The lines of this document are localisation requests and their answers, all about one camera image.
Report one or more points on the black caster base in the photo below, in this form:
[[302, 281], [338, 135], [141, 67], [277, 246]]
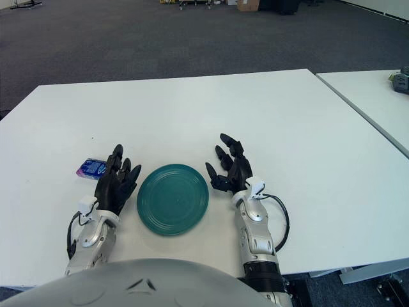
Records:
[[394, 291]]

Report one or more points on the black cabinet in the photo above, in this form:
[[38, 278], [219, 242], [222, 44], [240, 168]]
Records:
[[289, 6]]

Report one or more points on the black floor stand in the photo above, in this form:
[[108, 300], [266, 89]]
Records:
[[27, 4]]

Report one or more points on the grey power strip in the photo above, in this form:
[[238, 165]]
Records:
[[401, 81]]

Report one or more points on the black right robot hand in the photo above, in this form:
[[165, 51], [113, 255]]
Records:
[[239, 172]]

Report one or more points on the grey robot torso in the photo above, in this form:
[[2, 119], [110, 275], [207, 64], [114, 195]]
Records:
[[128, 288]]

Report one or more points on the white right wrist connector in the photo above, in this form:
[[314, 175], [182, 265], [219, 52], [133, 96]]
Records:
[[256, 186]]

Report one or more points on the blue purple gum pack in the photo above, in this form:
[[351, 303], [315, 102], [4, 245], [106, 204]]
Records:
[[91, 168]]

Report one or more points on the brown cardboard box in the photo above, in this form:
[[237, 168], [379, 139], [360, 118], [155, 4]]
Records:
[[247, 4]]

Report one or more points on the teal green round plate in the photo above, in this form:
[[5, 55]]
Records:
[[174, 199]]

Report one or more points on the wheeled metal cart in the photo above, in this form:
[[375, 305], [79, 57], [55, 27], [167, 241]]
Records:
[[198, 2]]

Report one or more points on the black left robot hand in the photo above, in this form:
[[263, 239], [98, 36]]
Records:
[[110, 188]]

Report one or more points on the white left wrist connector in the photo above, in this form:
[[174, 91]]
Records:
[[87, 204]]

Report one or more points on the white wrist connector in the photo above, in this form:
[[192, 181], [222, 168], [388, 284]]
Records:
[[87, 204], [256, 186]]

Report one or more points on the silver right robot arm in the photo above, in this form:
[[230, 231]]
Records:
[[259, 230]]

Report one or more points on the white table foot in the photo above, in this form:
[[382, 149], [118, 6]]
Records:
[[367, 273]]

